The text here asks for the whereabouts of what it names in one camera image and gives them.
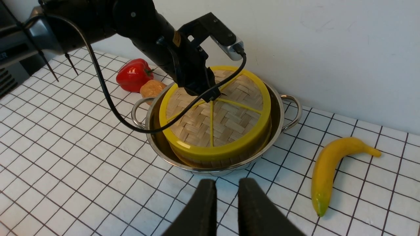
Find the stainless steel pot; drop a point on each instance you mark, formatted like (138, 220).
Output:
(286, 112)

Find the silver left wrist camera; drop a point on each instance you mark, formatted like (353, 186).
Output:
(210, 26)

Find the yellow plastic banana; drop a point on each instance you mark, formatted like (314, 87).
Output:
(325, 166)

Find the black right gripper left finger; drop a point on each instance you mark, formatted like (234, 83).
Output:
(199, 217)

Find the red bell pepper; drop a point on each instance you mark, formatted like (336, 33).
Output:
(134, 74)

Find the yellow rimmed bamboo steamer basket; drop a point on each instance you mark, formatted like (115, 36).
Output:
(219, 156)

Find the yellow rimmed bamboo steamer lid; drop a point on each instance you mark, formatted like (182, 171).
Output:
(242, 110)

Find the brown bread roll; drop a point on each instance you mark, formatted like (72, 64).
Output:
(152, 89)

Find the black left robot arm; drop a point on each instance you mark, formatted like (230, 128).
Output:
(47, 29)

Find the white black grid tablecloth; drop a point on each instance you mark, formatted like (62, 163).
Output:
(68, 167)

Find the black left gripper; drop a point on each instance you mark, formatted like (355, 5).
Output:
(189, 66)

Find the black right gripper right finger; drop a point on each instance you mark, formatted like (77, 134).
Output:
(258, 216)

